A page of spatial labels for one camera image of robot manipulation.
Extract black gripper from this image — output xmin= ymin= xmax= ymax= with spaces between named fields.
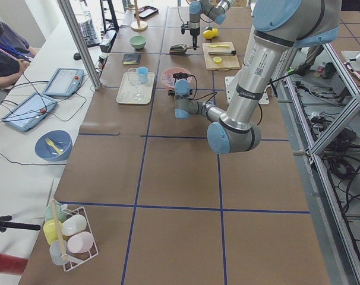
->
xmin=167 ymin=72 xmax=191 ymax=96
xmin=181 ymin=23 xmax=200 ymax=50

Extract pink bowl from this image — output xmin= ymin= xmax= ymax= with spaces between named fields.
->
xmin=160 ymin=67 xmax=193 ymax=91

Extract steel ice scoop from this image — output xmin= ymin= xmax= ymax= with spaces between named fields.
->
xmin=169 ymin=44 xmax=199 ymax=55

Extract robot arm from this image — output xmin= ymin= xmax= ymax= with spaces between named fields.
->
xmin=174 ymin=0 xmax=342 ymax=154
xmin=181 ymin=0 xmax=235 ymax=50

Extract clear ice cubes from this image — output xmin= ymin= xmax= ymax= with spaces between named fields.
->
xmin=163 ymin=70 xmax=191 ymax=86

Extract light blue cup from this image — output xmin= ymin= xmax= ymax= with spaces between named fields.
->
xmin=137 ymin=66 xmax=148 ymax=84

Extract white plastic cup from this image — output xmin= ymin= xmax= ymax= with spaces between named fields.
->
xmin=61 ymin=214 xmax=87 ymax=236

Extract green plastic cup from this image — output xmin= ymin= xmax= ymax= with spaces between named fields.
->
xmin=44 ymin=202 xmax=67 ymax=223

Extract pink plastic cup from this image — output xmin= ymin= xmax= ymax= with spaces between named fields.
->
xmin=67 ymin=232 xmax=94 ymax=254

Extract yellow plastic cup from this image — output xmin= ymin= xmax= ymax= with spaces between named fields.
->
xmin=43 ymin=218 xmax=58 ymax=245

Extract clear plastic cup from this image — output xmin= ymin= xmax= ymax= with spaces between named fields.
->
xmin=49 ymin=240 xmax=68 ymax=266

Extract yellow lemon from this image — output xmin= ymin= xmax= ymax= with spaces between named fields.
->
xmin=203 ymin=30 xmax=214 ymax=40

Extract steel cylinder black cap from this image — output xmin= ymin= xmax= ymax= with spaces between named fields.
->
xmin=208 ymin=50 xmax=236 ymax=56

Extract wooden cutting board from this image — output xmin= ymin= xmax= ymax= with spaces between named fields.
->
xmin=202 ymin=42 xmax=241 ymax=71

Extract yellow plastic knife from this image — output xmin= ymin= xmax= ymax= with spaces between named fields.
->
xmin=207 ymin=45 xmax=230 ymax=48

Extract half lemon slice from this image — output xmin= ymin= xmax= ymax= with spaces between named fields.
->
xmin=213 ymin=56 xmax=223 ymax=64

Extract cream bear tray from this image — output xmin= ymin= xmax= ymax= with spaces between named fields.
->
xmin=116 ymin=72 xmax=156 ymax=105

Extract clear wine glass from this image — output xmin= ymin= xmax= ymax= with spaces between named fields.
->
xmin=127 ymin=68 xmax=142 ymax=100

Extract grey yellow cloth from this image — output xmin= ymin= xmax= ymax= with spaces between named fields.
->
xmin=122 ymin=53 xmax=141 ymax=65

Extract green bowl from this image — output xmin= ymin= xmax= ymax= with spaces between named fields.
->
xmin=130 ymin=35 xmax=147 ymax=49

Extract dark tray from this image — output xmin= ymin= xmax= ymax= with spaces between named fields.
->
xmin=138 ymin=5 xmax=159 ymax=20

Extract wooden stand round base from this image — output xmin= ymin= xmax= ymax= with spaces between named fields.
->
xmin=130 ymin=0 xmax=148 ymax=31

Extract black keyboard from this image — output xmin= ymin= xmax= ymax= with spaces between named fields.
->
xmin=78 ymin=20 xmax=100 ymax=48

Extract black computer mouse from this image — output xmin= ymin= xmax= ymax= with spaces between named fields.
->
xmin=73 ymin=52 xmax=81 ymax=61

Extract teach pendant far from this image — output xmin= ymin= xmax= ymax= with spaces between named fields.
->
xmin=42 ymin=68 xmax=84 ymax=98

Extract teach pendant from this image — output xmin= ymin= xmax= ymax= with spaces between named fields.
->
xmin=2 ymin=92 xmax=57 ymax=132
xmin=42 ymin=68 xmax=84 ymax=98

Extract blue bowl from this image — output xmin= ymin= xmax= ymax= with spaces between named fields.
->
xmin=34 ymin=130 xmax=72 ymax=162

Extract yellow plastic fork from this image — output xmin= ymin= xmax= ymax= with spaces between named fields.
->
xmin=45 ymin=138 xmax=62 ymax=155

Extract teach pendant near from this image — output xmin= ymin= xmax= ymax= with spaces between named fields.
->
xmin=2 ymin=92 xmax=57 ymax=132

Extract seated person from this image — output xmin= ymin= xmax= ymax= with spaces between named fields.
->
xmin=0 ymin=20 xmax=37 ymax=90

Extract black tripod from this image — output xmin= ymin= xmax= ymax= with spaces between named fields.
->
xmin=0 ymin=215 xmax=41 ymax=233

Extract red cylinder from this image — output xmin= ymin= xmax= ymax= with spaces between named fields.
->
xmin=0 ymin=253 xmax=29 ymax=276

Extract aluminium frame post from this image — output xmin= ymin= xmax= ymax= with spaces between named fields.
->
xmin=57 ymin=0 xmax=102 ymax=90

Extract aluminium frame rack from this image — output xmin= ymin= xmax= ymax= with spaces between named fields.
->
xmin=280 ymin=38 xmax=360 ymax=284

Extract white wire cup rack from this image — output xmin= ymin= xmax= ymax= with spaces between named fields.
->
xmin=50 ymin=200 xmax=99 ymax=272

